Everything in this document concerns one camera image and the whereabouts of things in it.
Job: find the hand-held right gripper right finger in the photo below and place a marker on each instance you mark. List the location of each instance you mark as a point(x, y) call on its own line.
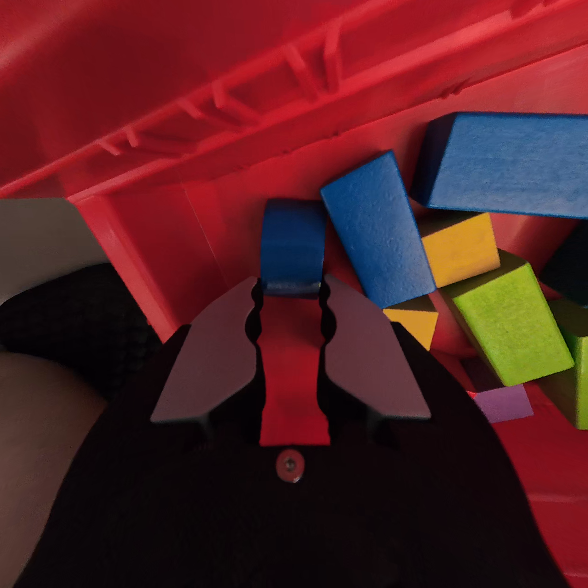
point(372, 367)

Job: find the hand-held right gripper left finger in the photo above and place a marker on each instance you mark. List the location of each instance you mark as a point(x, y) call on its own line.
point(211, 363)

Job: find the blue rectangular wooden block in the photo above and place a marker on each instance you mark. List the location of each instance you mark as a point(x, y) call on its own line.
point(514, 165)
point(376, 229)

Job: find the blue wooden cylinder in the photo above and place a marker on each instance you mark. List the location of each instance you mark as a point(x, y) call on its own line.
point(291, 243)

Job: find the blue wooden triangle block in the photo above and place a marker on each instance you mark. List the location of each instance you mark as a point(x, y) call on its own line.
point(567, 271)

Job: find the red plastic bin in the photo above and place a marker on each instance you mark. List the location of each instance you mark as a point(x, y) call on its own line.
point(138, 69)

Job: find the person's right forearm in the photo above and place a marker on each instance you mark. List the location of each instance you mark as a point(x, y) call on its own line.
point(36, 459)

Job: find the black mesh pad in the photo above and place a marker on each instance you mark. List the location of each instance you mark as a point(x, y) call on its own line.
point(82, 321)

